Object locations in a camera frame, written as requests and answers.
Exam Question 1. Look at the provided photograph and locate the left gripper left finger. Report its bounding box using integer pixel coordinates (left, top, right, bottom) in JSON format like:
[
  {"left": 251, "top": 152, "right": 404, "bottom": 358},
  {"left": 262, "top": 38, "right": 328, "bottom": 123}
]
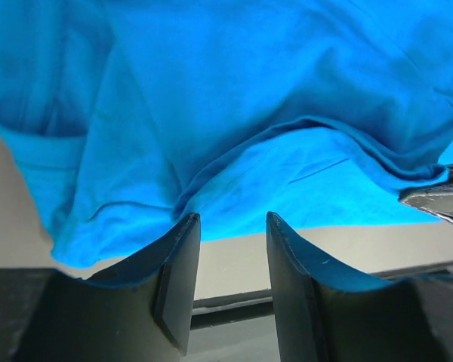
[{"left": 18, "top": 213, "right": 201, "bottom": 361}]

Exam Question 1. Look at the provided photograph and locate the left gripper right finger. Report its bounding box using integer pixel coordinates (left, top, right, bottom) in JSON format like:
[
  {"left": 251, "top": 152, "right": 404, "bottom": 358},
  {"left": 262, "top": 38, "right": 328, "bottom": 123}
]
[{"left": 267, "top": 212, "right": 449, "bottom": 361}]

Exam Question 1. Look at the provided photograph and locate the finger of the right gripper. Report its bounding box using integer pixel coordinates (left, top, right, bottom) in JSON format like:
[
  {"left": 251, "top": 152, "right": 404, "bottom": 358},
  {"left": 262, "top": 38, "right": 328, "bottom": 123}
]
[{"left": 399, "top": 164, "right": 453, "bottom": 225}]

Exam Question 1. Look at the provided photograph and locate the blue t shirt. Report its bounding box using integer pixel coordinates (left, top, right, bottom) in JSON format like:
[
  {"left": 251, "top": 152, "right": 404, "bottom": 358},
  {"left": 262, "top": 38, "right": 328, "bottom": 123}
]
[{"left": 0, "top": 1, "right": 453, "bottom": 268}]

